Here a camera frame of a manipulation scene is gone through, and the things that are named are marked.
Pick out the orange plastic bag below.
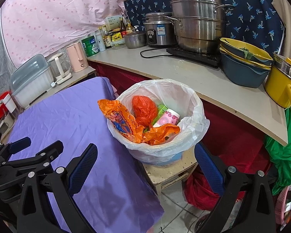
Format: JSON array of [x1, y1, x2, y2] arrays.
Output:
[[142, 124, 180, 146]]

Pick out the pink paper cup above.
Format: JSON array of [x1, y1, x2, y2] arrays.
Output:
[[153, 108, 180, 127]]

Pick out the orange snack wrapper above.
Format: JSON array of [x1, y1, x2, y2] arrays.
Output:
[[98, 99, 144, 144]]

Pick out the green cardboard box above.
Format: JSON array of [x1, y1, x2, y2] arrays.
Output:
[[152, 104, 168, 125]]

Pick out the red plastic bag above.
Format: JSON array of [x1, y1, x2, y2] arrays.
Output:
[[132, 95, 158, 127]]

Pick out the white-lined trash bin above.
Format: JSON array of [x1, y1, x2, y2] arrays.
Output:
[[98, 79, 210, 165]]

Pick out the green cloth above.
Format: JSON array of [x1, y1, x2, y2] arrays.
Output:
[[264, 108, 291, 195]]

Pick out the red plastic basin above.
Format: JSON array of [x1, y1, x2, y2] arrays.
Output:
[[0, 90, 13, 121]]

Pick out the white plastic cup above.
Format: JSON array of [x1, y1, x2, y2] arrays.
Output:
[[2, 93, 17, 113]]

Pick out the purple tablecloth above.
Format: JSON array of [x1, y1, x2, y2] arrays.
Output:
[[9, 77, 164, 232]]

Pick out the wooden stool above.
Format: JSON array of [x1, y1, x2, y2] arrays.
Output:
[[141, 147, 197, 196]]

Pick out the white dish drainer box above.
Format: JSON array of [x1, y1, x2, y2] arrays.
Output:
[[10, 54, 54, 108]]

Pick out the white glass electric kettle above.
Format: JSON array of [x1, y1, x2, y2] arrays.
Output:
[[47, 52, 72, 85]]

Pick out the yellow saucepan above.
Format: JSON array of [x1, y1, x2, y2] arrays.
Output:
[[264, 53, 291, 109]]

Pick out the pink electric kettle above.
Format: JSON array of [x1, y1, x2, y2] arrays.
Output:
[[67, 42, 88, 73]]

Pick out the stacked blue yellow basins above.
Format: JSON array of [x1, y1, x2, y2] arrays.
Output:
[[219, 37, 273, 88]]

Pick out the black induction cooker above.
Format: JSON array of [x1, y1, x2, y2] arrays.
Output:
[[166, 47, 222, 68]]

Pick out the green tin can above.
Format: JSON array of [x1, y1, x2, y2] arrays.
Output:
[[81, 36, 99, 57]]

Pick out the white bottle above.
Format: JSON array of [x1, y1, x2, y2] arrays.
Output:
[[95, 33, 106, 52]]

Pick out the pink dotted curtain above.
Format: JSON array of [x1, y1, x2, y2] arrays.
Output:
[[1, 0, 124, 67]]

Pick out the navy patterned cloth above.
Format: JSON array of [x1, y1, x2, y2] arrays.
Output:
[[125, 0, 285, 55]]

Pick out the small steel pot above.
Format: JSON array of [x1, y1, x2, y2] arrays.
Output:
[[124, 31, 148, 49]]

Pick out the dark soy sauce bottle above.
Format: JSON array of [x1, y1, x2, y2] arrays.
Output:
[[120, 17, 126, 38]]

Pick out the steel rice cooker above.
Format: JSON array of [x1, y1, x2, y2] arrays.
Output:
[[144, 12, 177, 47]]

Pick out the large steel steamer pot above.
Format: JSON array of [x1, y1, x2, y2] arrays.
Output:
[[168, 0, 234, 53]]

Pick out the black power cable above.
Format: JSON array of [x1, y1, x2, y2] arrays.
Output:
[[140, 47, 173, 60]]

